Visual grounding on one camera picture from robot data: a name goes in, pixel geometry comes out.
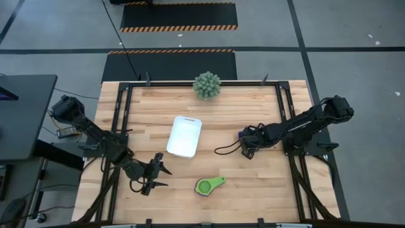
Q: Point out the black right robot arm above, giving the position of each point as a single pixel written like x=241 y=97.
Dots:
x=303 y=126

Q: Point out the black desk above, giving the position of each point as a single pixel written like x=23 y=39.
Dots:
x=25 y=117

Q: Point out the black computer mouse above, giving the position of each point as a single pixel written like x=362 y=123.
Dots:
x=12 y=210

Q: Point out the black laptop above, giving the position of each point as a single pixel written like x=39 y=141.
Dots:
x=6 y=93

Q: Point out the green measuring cup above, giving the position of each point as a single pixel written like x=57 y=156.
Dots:
x=205 y=187

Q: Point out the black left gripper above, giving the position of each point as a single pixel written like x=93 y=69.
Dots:
x=150 y=172

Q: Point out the black aluminium table frame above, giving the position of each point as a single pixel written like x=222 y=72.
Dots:
x=158 y=84

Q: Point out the white plastic basket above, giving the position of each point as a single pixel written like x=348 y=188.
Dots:
x=185 y=136

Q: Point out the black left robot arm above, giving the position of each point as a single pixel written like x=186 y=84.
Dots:
x=95 y=133

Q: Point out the green artificial plant ball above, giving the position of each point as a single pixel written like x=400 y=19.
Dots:
x=207 y=85

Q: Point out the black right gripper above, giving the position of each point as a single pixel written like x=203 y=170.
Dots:
x=251 y=141

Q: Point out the black hazard-striped floor mat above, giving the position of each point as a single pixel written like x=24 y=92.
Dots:
x=171 y=65
x=178 y=14

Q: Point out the black power adapter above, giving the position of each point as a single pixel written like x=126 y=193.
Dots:
x=67 y=133

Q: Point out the black caster wheel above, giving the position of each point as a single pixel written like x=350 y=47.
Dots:
x=41 y=218

